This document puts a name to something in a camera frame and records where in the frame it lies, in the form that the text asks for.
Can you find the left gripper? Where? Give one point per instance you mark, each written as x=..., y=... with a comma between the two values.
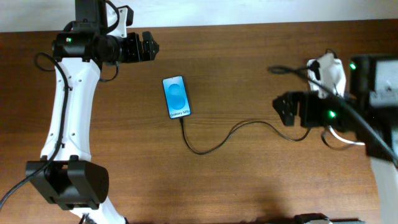
x=135, y=54

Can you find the blue screen Galaxy smartphone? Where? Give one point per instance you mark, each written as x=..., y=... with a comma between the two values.
x=176, y=97

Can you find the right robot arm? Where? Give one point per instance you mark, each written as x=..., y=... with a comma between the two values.
x=365, y=103

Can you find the white power strip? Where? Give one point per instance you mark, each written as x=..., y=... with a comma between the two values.
x=313, y=73

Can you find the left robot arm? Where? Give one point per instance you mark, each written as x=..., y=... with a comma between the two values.
x=65, y=174

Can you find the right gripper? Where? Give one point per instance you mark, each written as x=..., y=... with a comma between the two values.
x=290, y=98

